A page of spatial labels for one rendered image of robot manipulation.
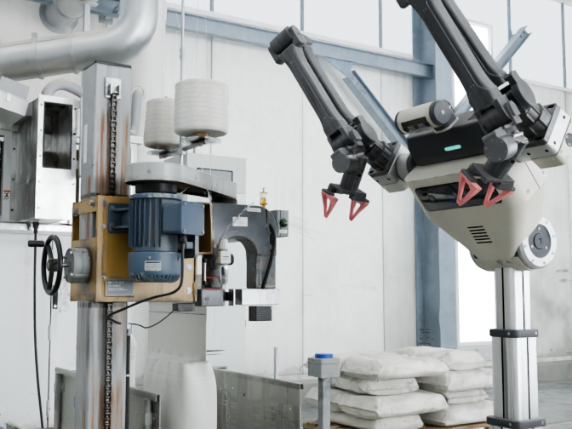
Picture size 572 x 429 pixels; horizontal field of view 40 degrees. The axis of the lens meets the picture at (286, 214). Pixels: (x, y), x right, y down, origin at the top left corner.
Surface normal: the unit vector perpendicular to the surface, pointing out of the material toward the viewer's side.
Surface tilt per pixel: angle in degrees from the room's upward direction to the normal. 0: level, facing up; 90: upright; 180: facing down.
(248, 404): 90
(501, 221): 130
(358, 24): 90
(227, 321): 90
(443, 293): 90
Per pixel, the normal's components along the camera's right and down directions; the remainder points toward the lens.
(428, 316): -0.84, -0.05
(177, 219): -0.54, -0.08
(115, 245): 0.54, -0.08
